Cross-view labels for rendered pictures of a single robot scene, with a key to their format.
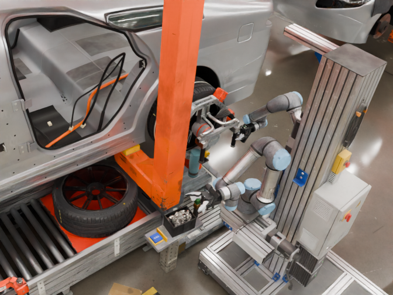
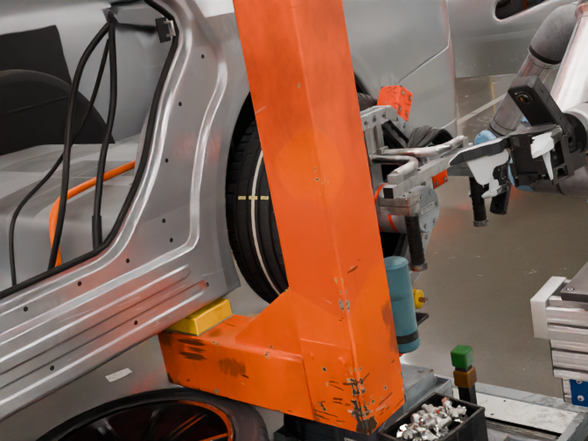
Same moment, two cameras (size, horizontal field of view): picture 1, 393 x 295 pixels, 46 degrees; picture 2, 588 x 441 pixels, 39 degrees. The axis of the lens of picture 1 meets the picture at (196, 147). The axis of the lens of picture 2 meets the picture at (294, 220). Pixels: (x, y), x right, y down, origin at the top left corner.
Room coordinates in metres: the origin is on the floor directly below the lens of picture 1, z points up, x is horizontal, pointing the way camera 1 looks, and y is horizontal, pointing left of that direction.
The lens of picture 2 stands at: (0.63, 0.31, 1.53)
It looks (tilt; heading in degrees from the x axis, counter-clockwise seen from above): 16 degrees down; 358
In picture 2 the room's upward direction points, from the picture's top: 11 degrees counter-clockwise
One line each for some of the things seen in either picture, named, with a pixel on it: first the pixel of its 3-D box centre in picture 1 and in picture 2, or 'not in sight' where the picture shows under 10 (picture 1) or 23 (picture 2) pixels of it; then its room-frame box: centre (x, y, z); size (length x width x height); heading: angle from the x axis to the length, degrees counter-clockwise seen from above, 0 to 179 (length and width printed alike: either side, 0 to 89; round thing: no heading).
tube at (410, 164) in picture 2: (203, 122); (381, 155); (2.77, -0.02, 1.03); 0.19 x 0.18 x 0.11; 45
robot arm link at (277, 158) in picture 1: (269, 180); not in sight; (2.07, -0.48, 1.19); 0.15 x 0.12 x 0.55; 34
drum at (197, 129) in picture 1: (205, 133); (395, 207); (2.87, -0.06, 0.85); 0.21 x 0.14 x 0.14; 45
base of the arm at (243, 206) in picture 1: (248, 200); not in sight; (2.19, -0.40, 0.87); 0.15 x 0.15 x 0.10
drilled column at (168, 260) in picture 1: (169, 250); not in sight; (2.17, 0.10, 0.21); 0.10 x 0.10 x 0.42; 45
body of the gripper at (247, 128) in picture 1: (247, 129); (499, 173); (2.98, -0.39, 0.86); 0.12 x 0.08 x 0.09; 135
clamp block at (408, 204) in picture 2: (201, 142); (399, 202); (2.66, -0.03, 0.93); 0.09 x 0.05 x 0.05; 45
